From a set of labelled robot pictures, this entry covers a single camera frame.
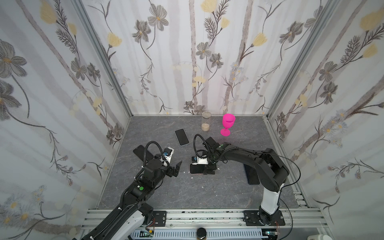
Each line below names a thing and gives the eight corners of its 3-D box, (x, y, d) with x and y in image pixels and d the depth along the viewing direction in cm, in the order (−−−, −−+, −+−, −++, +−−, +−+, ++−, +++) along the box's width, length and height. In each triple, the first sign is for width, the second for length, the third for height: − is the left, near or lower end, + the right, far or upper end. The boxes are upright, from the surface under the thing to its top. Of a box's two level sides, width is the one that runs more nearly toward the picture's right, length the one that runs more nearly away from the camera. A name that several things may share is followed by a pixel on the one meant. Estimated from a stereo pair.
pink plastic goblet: (220, 136, 111) (223, 121, 98) (218, 126, 117) (222, 111, 104) (230, 136, 111) (235, 121, 98) (228, 126, 117) (233, 111, 104)
